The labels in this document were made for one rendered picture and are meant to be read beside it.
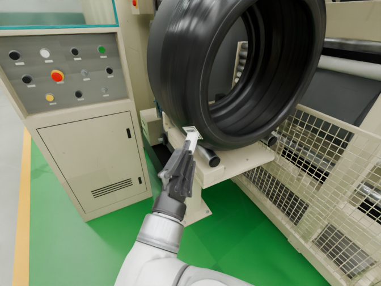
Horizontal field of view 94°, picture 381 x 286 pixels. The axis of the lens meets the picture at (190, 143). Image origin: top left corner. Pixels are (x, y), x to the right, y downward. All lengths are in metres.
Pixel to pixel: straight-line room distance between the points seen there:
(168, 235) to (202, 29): 0.42
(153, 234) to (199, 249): 1.07
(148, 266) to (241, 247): 1.16
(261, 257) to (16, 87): 1.69
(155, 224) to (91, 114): 0.88
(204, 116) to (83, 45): 0.79
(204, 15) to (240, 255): 1.36
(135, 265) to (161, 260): 0.05
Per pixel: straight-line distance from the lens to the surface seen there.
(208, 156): 0.63
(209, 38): 0.44
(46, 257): 1.72
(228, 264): 1.43
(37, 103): 1.21
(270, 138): 0.79
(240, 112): 0.89
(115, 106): 1.15
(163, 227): 0.39
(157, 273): 0.37
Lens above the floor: 1.32
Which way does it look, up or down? 36 degrees down
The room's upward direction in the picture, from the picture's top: straight up
